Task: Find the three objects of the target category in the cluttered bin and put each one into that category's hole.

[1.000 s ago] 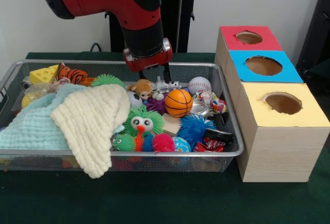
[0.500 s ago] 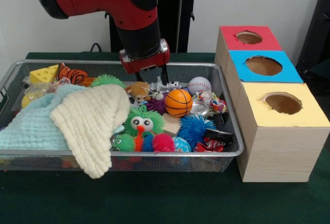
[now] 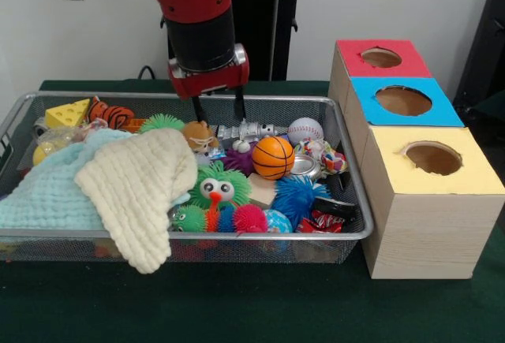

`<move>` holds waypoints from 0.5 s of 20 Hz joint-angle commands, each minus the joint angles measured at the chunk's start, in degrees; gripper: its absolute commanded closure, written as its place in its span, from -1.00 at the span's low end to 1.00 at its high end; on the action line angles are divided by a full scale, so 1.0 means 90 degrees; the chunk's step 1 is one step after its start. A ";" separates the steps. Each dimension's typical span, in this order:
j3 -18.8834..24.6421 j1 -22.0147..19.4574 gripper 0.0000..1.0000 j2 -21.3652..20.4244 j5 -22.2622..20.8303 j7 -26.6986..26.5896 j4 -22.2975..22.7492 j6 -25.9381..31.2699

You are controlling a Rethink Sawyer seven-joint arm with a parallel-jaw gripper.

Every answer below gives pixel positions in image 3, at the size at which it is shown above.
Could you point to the blue spiky ball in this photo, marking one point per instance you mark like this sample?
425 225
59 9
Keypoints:
296 201

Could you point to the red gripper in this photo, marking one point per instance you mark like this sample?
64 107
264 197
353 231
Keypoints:
209 80

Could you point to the silver mesh bin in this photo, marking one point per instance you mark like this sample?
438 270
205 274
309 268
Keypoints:
276 237

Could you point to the multicolour spiky caterpillar toy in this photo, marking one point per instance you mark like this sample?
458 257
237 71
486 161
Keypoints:
248 218

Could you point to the light blue waffle cloth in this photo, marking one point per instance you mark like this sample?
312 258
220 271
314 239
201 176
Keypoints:
43 201

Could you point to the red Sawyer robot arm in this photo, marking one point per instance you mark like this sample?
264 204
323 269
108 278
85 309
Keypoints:
197 31

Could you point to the dark green tablecloth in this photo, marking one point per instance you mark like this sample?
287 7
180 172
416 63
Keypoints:
236 303

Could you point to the wooden box with three holes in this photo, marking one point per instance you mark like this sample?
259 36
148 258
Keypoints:
426 236

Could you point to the orange basketball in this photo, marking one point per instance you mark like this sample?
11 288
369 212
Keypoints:
273 158

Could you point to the green spiky monster with eyes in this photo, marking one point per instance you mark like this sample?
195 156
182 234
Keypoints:
233 179

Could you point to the white baseball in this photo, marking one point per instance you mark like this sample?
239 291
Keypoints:
305 131

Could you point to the yellow cheese wedge toy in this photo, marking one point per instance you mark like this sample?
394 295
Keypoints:
65 114

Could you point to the cream waffle cloth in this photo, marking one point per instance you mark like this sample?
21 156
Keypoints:
134 193

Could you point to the brown plush animal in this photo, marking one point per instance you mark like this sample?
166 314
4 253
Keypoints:
199 136

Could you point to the black upright panel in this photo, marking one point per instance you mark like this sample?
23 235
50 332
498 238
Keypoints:
489 43

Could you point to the silver robot toy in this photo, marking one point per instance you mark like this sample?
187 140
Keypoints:
246 132

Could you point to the orange tiger plush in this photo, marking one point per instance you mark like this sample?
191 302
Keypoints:
112 114

